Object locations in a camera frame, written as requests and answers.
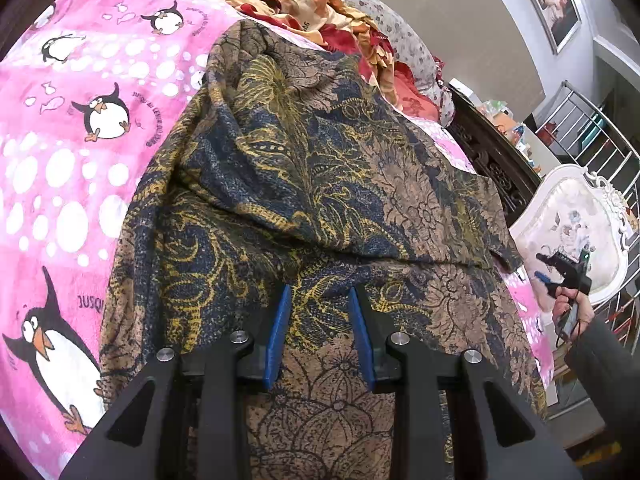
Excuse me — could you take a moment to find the brown blue floral patterned garment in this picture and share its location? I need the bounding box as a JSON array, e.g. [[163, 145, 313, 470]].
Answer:
[[98, 20, 548, 480]]

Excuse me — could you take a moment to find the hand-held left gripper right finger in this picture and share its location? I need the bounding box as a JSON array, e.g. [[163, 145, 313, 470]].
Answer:
[[348, 284, 583, 480]]

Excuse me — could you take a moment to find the person's right hand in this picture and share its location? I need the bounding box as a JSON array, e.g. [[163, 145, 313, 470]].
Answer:
[[552, 290, 596, 346]]

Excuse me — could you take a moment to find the person's right forearm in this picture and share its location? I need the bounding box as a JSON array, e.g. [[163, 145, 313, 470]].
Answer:
[[565, 304, 640, 436]]

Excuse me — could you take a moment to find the pink penguin print blanket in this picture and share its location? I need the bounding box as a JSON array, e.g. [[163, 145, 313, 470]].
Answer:
[[0, 0, 556, 466]]

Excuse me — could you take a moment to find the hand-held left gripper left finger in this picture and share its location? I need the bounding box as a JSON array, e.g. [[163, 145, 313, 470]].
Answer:
[[59, 284, 293, 480]]

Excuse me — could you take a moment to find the pile of red gold clothes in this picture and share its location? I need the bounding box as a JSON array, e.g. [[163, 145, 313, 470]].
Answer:
[[187, 0, 456, 128]]

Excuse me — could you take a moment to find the pile of colourful small items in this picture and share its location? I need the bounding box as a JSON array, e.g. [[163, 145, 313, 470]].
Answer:
[[477, 99, 543, 176]]

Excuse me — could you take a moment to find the metal stair railing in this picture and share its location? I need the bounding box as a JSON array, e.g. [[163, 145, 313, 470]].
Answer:
[[535, 80, 640, 411]]

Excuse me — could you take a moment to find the white ornate upholstered chair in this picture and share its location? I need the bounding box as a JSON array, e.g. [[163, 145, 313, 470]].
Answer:
[[510, 164, 636, 306]]

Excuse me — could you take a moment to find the large framed wall picture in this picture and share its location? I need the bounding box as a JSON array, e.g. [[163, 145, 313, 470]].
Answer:
[[520, 0, 583, 56]]

